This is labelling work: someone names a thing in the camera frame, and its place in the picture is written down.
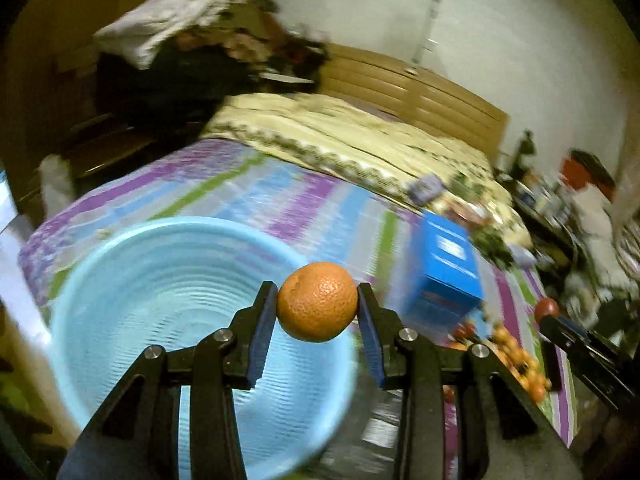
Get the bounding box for pile of clothes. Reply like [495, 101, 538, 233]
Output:
[92, 0, 331, 87]

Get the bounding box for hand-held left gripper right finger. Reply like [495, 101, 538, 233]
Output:
[355, 282, 583, 480]

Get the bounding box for striped floral bedsheet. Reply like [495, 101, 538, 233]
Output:
[17, 137, 578, 461]

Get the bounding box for white wall pipe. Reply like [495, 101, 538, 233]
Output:
[407, 0, 447, 77]

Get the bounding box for light blue plastic basin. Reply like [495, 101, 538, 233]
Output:
[50, 216, 359, 479]

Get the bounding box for purple packet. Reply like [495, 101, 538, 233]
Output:
[407, 175, 444, 206]

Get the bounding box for wooden headboard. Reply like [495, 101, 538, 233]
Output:
[315, 42, 509, 161]

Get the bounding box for green leafy vegetables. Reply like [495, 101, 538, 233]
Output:
[470, 225, 519, 272]

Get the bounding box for pile of household clutter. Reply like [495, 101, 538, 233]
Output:
[500, 130, 640, 322]

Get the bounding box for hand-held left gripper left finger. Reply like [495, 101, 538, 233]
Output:
[57, 281, 279, 480]

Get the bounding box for white cloth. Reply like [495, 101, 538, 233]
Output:
[40, 155, 77, 217]

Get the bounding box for beige quilt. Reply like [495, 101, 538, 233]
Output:
[200, 92, 533, 257]

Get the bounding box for pile of small oranges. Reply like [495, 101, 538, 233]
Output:
[447, 322, 554, 406]

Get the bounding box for blue printed carton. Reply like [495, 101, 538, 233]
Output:
[404, 212, 485, 332]

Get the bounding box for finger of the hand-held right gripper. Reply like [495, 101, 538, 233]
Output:
[537, 314, 598, 363]

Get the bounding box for dark cloth bundle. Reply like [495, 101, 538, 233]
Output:
[95, 45, 261, 137]

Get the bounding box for wooden bedside cabinet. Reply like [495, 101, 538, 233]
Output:
[59, 110, 202, 182]

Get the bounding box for wooden wardrobe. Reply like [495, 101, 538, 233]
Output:
[0, 0, 106, 171]

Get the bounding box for orange mandarin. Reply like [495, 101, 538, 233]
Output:
[276, 262, 359, 344]

